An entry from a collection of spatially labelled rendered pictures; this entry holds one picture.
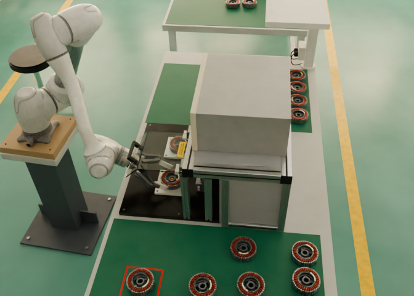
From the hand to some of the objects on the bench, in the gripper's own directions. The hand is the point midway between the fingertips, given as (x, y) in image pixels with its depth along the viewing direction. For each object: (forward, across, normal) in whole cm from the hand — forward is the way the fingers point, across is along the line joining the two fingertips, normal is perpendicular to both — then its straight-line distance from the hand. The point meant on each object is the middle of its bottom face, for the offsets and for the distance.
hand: (167, 177), depth 222 cm
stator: (+2, +54, -6) cm, 54 cm away
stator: (+4, 0, -2) cm, 4 cm away
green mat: (+26, +52, +7) cm, 58 cm away
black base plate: (+6, -12, -4) cm, 14 cm away
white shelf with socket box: (+54, -104, +23) cm, 119 cm away
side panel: (+40, +20, +16) cm, 47 cm away
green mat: (+24, -77, +6) cm, 81 cm away
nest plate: (+4, 0, -3) cm, 5 cm away
